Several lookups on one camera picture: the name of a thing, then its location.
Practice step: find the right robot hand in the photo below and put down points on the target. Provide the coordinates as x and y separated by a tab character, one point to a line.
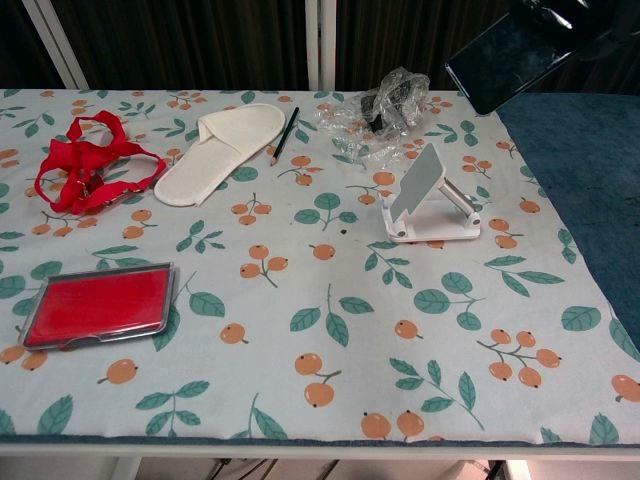
600	25

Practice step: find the clear case with red card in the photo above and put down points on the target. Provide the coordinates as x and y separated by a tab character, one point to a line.
100	305

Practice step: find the white folding phone stand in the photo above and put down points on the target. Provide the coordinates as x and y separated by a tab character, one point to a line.
425	200

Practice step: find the crumpled clear plastic bag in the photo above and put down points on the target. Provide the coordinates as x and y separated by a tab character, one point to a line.
395	105

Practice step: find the floral fruit-print tablecloth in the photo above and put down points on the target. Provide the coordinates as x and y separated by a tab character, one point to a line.
300	280

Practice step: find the white disposable slipper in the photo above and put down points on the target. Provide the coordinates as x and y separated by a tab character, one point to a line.
215	155

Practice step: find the black smartphone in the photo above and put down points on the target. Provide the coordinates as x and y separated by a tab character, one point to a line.
505	60

